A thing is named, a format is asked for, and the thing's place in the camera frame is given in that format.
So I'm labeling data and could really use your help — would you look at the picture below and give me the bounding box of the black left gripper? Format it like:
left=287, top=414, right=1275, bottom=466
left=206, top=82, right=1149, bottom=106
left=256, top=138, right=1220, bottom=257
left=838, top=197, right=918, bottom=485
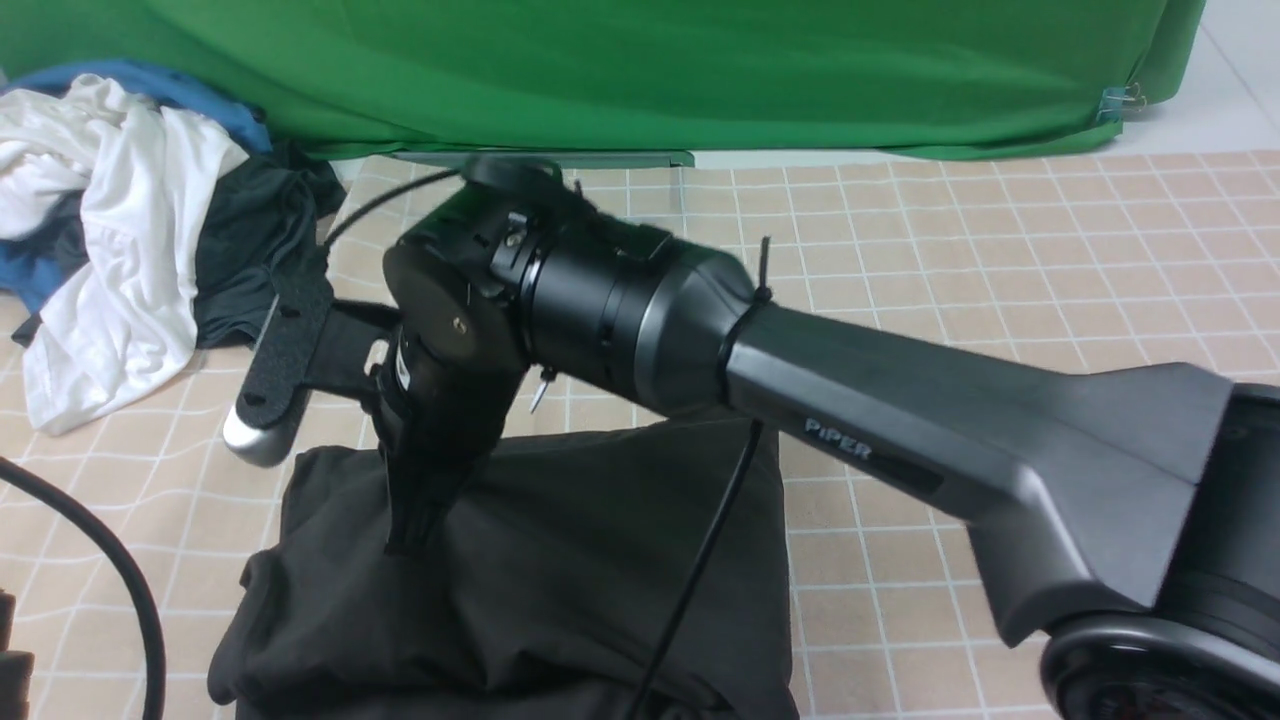
left=0, top=591, right=35, bottom=720

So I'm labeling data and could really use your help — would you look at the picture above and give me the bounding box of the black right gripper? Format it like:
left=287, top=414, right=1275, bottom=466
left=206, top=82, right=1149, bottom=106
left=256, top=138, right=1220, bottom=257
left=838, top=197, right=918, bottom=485
left=371, top=331, right=529, bottom=557

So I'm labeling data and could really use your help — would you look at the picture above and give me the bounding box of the dark gray long-sleeved shirt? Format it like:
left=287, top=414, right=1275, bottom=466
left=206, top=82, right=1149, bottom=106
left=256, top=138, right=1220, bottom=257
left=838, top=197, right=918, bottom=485
left=207, top=415, right=750, bottom=719

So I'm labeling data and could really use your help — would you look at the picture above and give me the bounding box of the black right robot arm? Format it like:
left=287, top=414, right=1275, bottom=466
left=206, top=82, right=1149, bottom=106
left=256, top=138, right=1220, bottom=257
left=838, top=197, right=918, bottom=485
left=383, top=156, right=1277, bottom=719

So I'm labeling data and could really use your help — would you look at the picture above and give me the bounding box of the dark teal crumpled shirt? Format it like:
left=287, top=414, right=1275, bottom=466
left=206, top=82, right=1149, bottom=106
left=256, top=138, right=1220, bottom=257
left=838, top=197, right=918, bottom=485
left=1, top=140, right=346, bottom=348

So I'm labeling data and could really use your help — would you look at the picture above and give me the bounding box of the white crumpled shirt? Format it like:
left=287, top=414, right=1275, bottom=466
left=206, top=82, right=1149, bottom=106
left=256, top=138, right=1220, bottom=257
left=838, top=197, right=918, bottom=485
left=1, top=74, right=247, bottom=436

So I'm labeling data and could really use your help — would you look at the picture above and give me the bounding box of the green metal bar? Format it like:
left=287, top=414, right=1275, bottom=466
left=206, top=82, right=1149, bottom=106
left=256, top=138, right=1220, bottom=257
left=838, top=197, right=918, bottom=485
left=387, top=149, right=696, bottom=169

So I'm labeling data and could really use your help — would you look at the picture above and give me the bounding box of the blue crumpled garment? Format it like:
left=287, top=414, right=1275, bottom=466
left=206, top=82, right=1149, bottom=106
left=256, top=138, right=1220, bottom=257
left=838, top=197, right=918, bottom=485
left=3, top=60, right=273, bottom=265

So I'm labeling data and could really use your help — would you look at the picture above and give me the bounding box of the green backdrop cloth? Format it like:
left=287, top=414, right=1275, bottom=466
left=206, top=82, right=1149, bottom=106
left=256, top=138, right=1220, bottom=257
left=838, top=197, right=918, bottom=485
left=1, top=1, right=1204, bottom=161

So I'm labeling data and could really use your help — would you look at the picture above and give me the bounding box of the blue binder clip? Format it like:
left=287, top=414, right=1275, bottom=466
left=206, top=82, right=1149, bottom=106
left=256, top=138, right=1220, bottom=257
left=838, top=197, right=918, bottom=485
left=1094, top=83, right=1149, bottom=126

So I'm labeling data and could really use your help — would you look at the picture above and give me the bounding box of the black left camera cable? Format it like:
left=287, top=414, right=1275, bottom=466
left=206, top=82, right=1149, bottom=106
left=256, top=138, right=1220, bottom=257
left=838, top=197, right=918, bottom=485
left=0, top=455, right=166, bottom=720

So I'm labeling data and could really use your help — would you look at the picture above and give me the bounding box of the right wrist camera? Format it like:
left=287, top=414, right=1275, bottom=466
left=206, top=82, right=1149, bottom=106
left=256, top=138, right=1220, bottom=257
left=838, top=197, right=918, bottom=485
left=223, top=255, right=401, bottom=468

